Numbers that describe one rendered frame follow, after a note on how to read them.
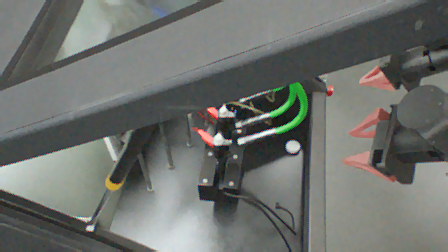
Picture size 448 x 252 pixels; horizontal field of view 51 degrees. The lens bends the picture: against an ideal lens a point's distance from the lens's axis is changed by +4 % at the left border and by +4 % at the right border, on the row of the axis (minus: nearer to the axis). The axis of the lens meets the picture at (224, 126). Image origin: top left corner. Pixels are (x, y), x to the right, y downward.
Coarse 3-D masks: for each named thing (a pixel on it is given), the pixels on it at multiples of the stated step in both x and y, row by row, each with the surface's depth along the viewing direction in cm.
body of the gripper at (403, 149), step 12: (396, 108) 65; (396, 120) 65; (396, 132) 64; (408, 132) 62; (396, 144) 63; (408, 144) 62; (420, 144) 61; (384, 156) 63; (396, 156) 64; (408, 156) 63; (420, 156) 61; (432, 156) 60; (384, 168) 63; (396, 168) 64; (408, 168) 65; (396, 180) 65; (408, 180) 65
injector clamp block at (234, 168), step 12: (240, 108) 122; (240, 120) 120; (240, 132) 117; (204, 156) 113; (240, 156) 113; (204, 168) 111; (216, 168) 112; (228, 168) 111; (240, 168) 111; (204, 180) 109; (216, 180) 115; (228, 180) 109; (240, 180) 114; (204, 192) 111; (228, 192) 109
